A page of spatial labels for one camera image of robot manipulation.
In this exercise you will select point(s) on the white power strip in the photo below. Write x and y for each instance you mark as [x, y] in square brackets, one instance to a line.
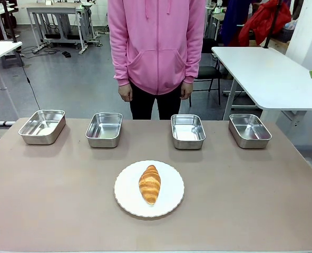
[4, 123]

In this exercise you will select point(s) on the red jacket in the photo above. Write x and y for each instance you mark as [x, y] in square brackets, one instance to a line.
[264, 21]

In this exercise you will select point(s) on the person's right hand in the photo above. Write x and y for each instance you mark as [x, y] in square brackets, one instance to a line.
[126, 93]

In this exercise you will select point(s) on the thin black stand pole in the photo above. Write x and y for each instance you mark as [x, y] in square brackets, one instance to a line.
[272, 23]

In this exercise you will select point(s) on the golden brown croissant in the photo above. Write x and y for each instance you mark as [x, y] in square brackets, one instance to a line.
[150, 184]

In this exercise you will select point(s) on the white scalloped plate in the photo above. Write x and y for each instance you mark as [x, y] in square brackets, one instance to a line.
[127, 189]

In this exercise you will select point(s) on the pink zip hoodie torso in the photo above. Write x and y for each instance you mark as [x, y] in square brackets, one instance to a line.
[156, 39]

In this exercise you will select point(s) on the thick black stand pole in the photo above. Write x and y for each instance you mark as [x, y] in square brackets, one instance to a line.
[9, 21]

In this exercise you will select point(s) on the dark blue garment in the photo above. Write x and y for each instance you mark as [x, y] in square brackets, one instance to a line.
[232, 21]

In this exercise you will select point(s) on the black trousers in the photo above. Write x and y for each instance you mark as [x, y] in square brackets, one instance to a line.
[145, 105]

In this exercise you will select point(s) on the large white side table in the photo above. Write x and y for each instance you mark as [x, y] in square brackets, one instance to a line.
[272, 76]

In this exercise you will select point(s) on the person's right forearm pink sleeve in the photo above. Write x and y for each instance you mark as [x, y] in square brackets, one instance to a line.
[120, 66]

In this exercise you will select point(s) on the person's left hand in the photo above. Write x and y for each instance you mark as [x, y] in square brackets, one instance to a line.
[186, 91]

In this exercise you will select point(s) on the black foot pedal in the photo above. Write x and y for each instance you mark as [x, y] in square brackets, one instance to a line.
[66, 54]

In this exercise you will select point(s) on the person's left forearm pink sleeve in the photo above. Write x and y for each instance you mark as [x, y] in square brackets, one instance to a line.
[193, 63]

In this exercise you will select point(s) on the grey metal workbench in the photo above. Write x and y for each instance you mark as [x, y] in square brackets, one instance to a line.
[58, 18]

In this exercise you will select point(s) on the black folding chair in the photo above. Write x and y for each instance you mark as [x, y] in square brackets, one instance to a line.
[208, 71]

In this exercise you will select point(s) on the rectangular stainless steel container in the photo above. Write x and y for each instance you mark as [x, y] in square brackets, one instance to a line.
[41, 127]
[248, 130]
[187, 130]
[104, 129]

